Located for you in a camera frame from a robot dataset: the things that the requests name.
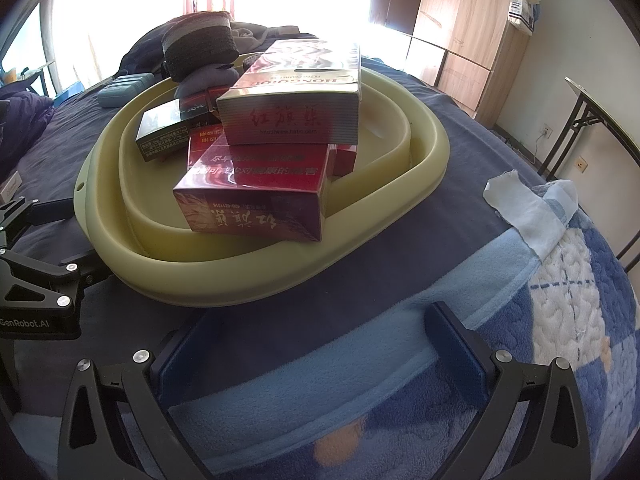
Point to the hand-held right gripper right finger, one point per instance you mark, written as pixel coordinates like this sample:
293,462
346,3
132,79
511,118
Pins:
455,347

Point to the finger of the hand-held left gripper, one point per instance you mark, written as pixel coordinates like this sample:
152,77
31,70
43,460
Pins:
50,275
47,210

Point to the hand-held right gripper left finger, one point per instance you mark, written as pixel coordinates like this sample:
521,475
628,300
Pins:
182,360

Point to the black cigarette box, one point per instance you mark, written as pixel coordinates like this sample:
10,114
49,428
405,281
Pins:
165,132

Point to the yellow collapsible basin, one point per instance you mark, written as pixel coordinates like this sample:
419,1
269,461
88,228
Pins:
390,160

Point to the lavender round cushion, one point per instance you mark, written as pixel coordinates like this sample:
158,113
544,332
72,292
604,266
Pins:
205,77

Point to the small red cigarette pack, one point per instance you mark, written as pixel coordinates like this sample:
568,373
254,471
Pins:
345,160

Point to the silver red cigarette box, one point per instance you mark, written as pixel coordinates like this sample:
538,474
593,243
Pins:
295,100

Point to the small white box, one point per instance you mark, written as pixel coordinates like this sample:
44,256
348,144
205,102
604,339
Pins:
10,185

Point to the purple quilted jacket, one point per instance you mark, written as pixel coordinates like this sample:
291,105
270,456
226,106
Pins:
20,125

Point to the blue checked blanket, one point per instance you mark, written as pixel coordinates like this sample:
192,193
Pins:
350,385

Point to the dark blue bed sheet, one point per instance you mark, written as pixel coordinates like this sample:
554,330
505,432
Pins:
400,240

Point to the teal plastic case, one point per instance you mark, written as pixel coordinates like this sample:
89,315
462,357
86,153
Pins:
125,90

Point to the white cloth piece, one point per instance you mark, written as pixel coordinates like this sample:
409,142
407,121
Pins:
515,200

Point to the grey cloth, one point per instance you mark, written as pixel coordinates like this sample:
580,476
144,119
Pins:
250,32

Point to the black leg folding table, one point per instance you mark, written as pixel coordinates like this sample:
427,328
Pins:
595,105

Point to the wooden wardrobe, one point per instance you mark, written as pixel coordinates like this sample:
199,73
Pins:
465,25

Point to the white plastic bag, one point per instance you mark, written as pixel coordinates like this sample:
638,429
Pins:
524,10

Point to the yellow wall socket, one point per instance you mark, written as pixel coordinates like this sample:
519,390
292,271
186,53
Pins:
581,165

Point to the white wall socket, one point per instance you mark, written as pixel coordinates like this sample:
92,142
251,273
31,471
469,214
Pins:
547,133

